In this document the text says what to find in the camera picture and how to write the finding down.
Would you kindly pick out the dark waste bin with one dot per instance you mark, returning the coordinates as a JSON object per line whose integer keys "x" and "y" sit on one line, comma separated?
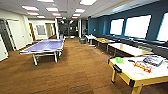
{"x": 82, "y": 40}

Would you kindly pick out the white desk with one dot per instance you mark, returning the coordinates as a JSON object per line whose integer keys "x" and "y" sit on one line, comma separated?
{"x": 90, "y": 36}

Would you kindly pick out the long wooden table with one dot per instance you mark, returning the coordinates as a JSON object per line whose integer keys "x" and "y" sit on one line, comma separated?
{"x": 104, "y": 40}

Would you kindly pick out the green bowl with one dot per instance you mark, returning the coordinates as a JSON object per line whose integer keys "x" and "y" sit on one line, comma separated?
{"x": 119, "y": 60}

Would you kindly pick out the blue ping pong table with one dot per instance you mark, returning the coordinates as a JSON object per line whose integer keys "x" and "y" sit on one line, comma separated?
{"x": 45, "y": 46}

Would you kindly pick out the dark bowl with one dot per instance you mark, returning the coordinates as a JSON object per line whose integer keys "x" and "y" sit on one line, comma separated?
{"x": 131, "y": 61}

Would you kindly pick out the orange game box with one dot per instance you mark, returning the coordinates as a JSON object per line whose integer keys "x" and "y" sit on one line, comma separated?
{"x": 142, "y": 67}

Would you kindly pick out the dark window bench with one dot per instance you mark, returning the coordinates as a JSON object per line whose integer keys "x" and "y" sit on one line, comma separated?
{"x": 150, "y": 44}

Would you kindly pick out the yellow edged white table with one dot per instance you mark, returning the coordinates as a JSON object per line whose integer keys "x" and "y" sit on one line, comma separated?
{"x": 143, "y": 76}

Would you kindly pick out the white hallway door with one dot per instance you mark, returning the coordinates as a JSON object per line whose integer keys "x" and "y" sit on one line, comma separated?
{"x": 16, "y": 33}

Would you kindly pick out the colourful puzzle box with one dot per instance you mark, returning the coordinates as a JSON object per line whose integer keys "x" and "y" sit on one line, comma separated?
{"x": 153, "y": 60}

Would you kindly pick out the grey wall whiteboard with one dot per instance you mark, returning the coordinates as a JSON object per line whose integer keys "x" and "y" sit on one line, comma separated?
{"x": 41, "y": 30}

